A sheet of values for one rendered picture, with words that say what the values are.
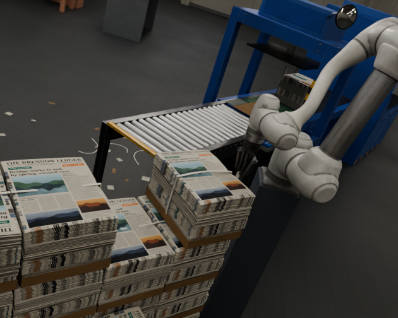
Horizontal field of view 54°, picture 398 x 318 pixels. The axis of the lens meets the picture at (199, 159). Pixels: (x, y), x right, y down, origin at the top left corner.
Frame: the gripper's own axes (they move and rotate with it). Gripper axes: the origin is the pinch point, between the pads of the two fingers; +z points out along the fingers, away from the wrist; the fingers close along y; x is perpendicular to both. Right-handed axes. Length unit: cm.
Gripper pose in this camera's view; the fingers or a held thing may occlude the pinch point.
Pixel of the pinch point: (238, 178)
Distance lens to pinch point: 181.7
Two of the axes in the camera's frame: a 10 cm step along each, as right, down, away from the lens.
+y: 5.3, 5.3, -6.6
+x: 8.0, -0.5, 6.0
